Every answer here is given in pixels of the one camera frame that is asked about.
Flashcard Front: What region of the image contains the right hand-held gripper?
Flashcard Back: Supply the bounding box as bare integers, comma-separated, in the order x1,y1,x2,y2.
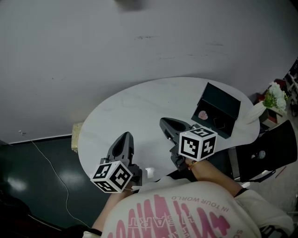
159,117,218,172

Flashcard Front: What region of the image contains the brown wooden board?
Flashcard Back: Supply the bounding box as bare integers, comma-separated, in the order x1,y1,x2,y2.
273,79,289,89

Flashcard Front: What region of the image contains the cluttered long office desk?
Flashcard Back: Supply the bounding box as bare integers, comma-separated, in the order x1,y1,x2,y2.
283,59,298,110

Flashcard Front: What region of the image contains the white curved desk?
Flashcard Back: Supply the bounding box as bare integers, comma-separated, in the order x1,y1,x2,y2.
78,76,261,184

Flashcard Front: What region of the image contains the black office chair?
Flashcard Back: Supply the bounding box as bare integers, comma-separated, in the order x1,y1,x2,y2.
229,119,298,183

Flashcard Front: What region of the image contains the white floor cable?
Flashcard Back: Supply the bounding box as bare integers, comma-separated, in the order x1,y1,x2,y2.
18,130,91,230

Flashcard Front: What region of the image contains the white pink-print shirt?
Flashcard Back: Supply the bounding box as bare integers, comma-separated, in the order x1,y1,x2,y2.
82,175,295,238

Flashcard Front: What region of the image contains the wooden side desk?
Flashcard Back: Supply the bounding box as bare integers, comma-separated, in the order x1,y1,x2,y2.
259,108,288,127

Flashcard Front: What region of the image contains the white flower bouquet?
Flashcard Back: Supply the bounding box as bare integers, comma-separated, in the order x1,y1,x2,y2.
263,81,289,116

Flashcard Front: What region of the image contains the dark grey worn strap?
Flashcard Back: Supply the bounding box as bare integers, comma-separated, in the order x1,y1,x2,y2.
259,225,288,238

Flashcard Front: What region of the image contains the person's left forearm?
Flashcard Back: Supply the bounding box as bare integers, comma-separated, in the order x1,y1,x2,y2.
92,190,138,233

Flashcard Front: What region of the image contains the person's right forearm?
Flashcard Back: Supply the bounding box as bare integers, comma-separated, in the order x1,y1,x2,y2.
186,159,249,198

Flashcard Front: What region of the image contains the dark green jewellery box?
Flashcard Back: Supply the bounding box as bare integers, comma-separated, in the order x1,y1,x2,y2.
190,82,242,140

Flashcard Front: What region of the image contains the cream upholstered stool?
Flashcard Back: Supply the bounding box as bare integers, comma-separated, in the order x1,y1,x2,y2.
71,122,84,153

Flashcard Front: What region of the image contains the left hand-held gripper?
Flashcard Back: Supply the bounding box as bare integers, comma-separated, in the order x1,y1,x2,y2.
90,131,142,193

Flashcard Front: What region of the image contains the white ribbed vase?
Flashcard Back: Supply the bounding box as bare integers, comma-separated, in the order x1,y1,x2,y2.
245,101,268,125

